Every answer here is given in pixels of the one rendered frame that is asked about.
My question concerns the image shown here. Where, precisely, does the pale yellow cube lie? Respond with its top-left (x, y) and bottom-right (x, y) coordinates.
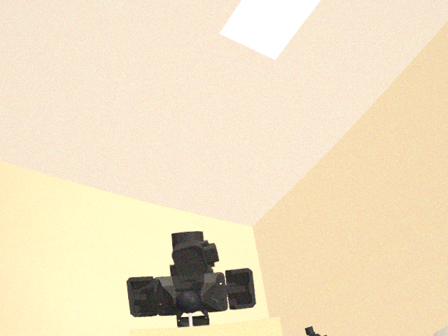
top-left (130, 317), bottom-right (283, 336)

